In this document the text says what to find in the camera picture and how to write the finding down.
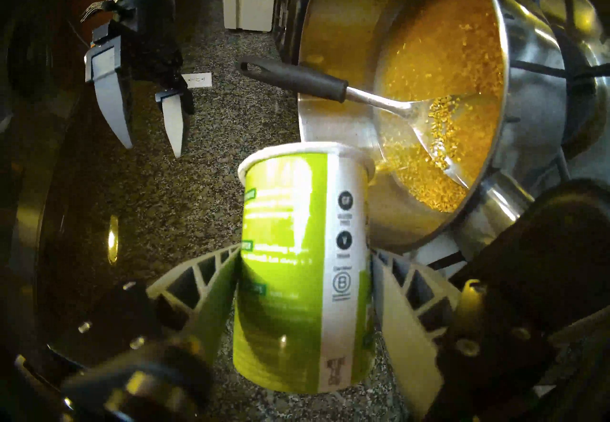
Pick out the stainless steel pot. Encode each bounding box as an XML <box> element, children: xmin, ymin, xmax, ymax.
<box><xmin>296</xmin><ymin>0</ymin><xmax>568</xmax><ymax>255</ymax></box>

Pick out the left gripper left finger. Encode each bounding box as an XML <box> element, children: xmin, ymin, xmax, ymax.
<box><xmin>147</xmin><ymin>245</ymin><xmax>241</xmax><ymax>356</ymax></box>

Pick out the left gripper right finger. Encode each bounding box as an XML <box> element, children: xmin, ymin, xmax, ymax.
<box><xmin>371</xmin><ymin>249</ymin><xmax>463</xmax><ymax>419</ymax></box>

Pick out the green white paper oats cup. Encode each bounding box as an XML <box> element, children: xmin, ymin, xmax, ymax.
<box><xmin>233</xmin><ymin>141</ymin><xmax>376</xmax><ymax>394</ymax></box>

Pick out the braided right gripper cable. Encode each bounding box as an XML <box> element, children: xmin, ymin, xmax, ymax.
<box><xmin>80</xmin><ymin>0</ymin><xmax>117</xmax><ymax>23</ymax></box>

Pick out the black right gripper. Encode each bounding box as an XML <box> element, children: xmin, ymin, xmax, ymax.
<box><xmin>85</xmin><ymin>0</ymin><xmax>193</xmax><ymax>158</ymax></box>

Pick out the white wall outlet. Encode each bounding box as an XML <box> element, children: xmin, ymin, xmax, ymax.
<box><xmin>181</xmin><ymin>72</ymin><xmax>213</xmax><ymax>89</ymax></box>

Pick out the steel gas cooktop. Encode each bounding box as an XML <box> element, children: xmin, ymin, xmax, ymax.
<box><xmin>272</xmin><ymin>0</ymin><xmax>610</xmax><ymax>283</ymax></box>

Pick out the black handled metal spoon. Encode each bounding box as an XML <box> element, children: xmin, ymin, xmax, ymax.
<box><xmin>236</xmin><ymin>56</ymin><xmax>477</xmax><ymax>188</ymax></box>

